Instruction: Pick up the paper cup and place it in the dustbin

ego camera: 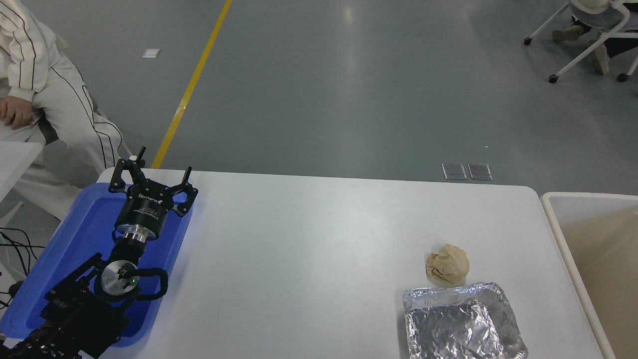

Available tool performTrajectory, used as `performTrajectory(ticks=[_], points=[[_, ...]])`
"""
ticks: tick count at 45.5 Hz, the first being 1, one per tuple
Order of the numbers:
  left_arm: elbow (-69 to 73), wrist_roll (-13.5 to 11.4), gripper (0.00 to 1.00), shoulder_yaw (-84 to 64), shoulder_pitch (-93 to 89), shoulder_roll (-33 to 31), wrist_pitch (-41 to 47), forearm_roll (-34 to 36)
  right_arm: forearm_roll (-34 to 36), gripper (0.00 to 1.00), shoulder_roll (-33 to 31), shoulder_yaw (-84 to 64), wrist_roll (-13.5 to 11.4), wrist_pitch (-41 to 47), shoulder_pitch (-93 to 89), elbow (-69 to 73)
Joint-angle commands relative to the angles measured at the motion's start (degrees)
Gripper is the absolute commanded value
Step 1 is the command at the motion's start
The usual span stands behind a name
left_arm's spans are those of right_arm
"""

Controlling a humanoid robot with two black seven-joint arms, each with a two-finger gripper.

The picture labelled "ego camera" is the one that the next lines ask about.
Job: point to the person's hand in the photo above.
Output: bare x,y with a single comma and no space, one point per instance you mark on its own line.
17,112

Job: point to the crinkled silver foil tray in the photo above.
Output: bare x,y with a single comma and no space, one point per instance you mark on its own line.
463,324

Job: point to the seated person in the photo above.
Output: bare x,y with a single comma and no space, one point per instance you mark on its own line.
568,34

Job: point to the crumpled tan paper ball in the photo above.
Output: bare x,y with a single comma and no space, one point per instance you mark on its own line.
448,264

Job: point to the blue plastic tray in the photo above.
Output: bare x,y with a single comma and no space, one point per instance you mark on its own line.
75,234

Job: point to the white side table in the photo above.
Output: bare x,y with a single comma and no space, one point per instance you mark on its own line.
15,159

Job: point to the metal floor plate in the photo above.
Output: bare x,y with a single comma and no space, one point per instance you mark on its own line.
480,171
454,171

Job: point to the large pale bin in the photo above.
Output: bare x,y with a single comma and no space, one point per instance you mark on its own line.
608,259

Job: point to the white wheeled chair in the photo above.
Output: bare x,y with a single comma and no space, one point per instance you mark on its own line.
593,47

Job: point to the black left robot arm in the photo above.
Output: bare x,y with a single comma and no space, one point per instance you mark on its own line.
75,319

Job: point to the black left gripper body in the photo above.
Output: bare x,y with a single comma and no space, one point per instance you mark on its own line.
144,212

